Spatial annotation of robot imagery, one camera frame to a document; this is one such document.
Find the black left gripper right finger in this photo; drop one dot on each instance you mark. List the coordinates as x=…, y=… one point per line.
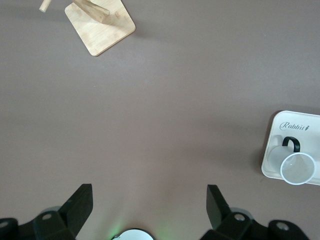
x=222, y=220

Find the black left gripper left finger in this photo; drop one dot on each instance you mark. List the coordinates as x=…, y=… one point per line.
x=72, y=215

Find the white rabbit print tray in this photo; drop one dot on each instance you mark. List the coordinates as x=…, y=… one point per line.
x=300, y=117

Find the wooden mug rack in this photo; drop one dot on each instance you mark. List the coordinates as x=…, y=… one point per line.
x=100, y=37

